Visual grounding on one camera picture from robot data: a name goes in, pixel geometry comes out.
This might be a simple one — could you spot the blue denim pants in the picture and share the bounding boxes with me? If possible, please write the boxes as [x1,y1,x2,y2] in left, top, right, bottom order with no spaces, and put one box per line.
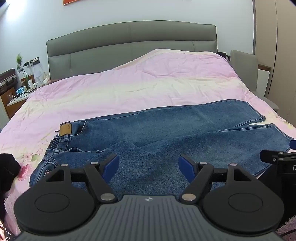
[29,99,295,202]

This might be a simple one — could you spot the dark brown suitcase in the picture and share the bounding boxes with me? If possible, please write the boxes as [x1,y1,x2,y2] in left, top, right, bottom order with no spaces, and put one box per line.
[0,69,18,94]

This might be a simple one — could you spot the small green plant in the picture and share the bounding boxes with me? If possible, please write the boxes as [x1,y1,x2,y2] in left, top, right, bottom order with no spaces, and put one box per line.
[15,53,24,70]

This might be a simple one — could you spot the pink fuzzy blanket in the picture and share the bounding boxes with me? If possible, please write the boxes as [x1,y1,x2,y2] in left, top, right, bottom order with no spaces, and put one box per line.
[4,185,22,235]

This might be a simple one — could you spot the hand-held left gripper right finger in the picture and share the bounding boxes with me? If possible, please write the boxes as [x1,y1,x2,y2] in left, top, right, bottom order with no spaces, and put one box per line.
[178,154,254,202]

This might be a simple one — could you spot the black charging cable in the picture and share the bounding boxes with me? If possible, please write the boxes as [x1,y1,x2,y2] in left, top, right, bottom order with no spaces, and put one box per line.
[21,62,37,92]

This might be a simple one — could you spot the white side cabinet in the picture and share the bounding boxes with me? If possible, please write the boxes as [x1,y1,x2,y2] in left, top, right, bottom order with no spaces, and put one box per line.
[257,64,272,96]

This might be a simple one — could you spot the black wall socket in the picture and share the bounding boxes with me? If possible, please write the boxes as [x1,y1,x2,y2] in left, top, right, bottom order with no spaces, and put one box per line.
[24,57,40,67]

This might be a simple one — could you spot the pink floral bed blanket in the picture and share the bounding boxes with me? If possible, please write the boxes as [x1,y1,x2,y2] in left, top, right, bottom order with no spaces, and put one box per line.
[0,49,296,235]

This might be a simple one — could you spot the grey padded headboard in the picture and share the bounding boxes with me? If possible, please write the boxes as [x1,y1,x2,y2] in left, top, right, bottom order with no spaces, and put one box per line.
[46,20,218,82]

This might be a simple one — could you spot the dark cloth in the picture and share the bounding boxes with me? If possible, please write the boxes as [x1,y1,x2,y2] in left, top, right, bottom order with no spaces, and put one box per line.
[0,153,22,219]

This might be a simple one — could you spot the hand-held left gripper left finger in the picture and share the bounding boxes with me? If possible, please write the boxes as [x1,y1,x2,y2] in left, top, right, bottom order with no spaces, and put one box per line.
[45,154,120,202]

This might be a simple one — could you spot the wooden bedside table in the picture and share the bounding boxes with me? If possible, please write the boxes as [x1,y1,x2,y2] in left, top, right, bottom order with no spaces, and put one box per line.
[0,87,31,120]

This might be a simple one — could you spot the grey upholstered chair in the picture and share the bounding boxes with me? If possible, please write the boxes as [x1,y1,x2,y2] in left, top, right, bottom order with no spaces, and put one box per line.
[230,49,279,110]

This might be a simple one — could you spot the beige wardrobe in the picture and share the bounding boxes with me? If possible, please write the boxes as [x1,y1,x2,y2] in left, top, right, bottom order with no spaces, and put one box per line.
[253,0,296,128]

